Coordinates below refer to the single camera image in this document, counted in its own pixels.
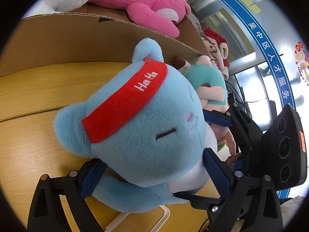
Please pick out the brown cardboard box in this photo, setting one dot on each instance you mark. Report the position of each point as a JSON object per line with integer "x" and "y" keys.
{"x": 72, "y": 43}

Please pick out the teal and pink plush toy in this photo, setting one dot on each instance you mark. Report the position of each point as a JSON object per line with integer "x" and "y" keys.
{"x": 207, "y": 77}

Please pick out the red-haired doll plush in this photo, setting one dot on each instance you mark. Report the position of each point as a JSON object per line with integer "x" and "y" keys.
{"x": 214, "y": 48}

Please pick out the blue cat plush red headband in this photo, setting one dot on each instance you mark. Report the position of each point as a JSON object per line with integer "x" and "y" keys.
{"x": 144, "y": 137}

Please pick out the red window sticker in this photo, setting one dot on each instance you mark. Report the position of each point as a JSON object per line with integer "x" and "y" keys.
{"x": 301, "y": 60}

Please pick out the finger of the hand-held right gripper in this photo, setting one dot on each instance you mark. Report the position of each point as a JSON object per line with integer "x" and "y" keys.
{"x": 207, "y": 203}
{"x": 217, "y": 119}

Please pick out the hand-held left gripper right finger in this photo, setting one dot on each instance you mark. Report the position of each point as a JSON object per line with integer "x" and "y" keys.
{"x": 218, "y": 174}

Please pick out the hot pink plush toy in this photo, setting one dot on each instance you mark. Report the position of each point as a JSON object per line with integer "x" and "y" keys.
{"x": 149, "y": 2}

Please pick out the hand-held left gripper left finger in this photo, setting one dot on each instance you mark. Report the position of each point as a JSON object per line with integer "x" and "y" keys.
{"x": 90, "y": 178}

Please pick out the blue wall banner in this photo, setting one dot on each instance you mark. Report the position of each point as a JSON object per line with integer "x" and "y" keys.
{"x": 263, "y": 43}

